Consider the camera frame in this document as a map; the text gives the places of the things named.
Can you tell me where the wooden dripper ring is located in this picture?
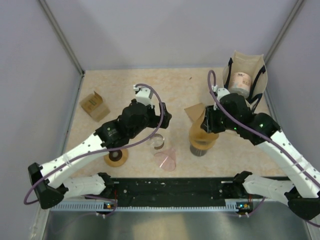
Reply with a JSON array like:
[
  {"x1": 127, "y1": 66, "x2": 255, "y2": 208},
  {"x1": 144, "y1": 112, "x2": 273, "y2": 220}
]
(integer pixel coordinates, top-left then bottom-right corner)
[
  {"x1": 188, "y1": 136, "x2": 217, "y2": 152},
  {"x1": 103, "y1": 149, "x2": 129, "y2": 167}
]

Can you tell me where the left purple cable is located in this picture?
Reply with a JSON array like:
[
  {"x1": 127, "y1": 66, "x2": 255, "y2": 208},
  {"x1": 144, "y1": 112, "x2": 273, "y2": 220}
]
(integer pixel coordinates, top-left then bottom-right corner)
[{"x1": 23, "y1": 83, "x2": 166, "y2": 208}]

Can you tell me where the small cardboard box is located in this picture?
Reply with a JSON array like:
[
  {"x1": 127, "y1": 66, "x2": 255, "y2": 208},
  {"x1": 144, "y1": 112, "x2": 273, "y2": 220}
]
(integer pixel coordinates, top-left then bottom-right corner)
[{"x1": 80, "y1": 91, "x2": 111, "y2": 122}]

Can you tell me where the clear glass cup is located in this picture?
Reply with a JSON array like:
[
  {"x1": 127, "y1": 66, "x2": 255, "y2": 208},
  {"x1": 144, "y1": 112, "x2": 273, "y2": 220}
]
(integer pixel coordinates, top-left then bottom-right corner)
[{"x1": 149, "y1": 133, "x2": 165, "y2": 150}]

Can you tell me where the cream canvas tote bag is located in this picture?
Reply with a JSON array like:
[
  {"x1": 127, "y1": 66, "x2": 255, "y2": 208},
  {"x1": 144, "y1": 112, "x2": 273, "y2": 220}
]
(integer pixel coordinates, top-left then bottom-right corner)
[{"x1": 222, "y1": 51, "x2": 268, "y2": 112}]

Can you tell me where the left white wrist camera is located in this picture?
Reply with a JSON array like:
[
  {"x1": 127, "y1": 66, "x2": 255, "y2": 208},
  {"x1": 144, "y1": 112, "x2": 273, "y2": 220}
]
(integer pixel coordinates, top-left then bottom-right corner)
[{"x1": 133, "y1": 85, "x2": 153, "y2": 106}]

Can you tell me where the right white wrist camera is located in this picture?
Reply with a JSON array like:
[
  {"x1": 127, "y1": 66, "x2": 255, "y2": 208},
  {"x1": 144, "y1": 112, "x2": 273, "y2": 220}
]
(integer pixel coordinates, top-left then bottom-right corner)
[{"x1": 211, "y1": 85, "x2": 230, "y2": 101}]

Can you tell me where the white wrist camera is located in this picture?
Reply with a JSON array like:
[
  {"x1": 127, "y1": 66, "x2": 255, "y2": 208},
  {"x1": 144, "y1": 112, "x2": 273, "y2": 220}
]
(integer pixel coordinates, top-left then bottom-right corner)
[
  {"x1": 133, "y1": 85, "x2": 153, "y2": 106},
  {"x1": 211, "y1": 85, "x2": 230, "y2": 101}
]

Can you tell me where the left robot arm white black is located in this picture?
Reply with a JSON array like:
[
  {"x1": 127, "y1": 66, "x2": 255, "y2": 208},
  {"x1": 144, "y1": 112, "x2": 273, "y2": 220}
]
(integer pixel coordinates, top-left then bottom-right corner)
[{"x1": 28, "y1": 99, "x2": 172, "y2": 210}]

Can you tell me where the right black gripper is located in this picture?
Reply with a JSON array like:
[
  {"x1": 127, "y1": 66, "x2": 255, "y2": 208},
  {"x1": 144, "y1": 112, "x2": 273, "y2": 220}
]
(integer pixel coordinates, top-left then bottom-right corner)
[{"x1": 200, "y1": 103, "x2": 239, "y2": 134}]

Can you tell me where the brown paper filter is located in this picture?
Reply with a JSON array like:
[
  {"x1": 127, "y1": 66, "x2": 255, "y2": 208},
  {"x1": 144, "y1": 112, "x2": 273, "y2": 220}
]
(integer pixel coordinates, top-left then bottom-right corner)
[
  {"x1": 189, "y1": 110, "x2": 219, "y2": 143},
  {"x1": 184, "y1": 103, "x2": 205, "y2": 123}
]

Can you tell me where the dark glass carafe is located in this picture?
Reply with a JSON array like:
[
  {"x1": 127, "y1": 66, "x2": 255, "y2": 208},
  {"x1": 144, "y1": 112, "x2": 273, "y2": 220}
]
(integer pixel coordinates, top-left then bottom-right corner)
[{"x1": 189, "y1": 145, "x2": 208, "y2": 157}]

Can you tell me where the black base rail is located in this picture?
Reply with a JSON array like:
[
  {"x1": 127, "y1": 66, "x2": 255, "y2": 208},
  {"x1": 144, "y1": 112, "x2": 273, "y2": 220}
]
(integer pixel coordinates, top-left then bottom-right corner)
[{"x1": 98, "y1": 177, "x2": 249, "y2": 208}]

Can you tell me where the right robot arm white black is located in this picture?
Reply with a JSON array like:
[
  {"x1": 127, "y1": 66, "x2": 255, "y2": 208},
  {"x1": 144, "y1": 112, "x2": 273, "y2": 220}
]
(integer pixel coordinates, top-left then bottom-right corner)
[{"x1": 201, "y1": 88, "x2": 320, "y2": 221}]

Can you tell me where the pink paper roll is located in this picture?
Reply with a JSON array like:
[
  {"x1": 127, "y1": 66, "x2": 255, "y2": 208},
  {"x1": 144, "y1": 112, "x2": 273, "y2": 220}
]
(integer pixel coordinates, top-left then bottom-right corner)
[{"x1": 228, "y1": 72, "x2": 252, "y2": 98}]

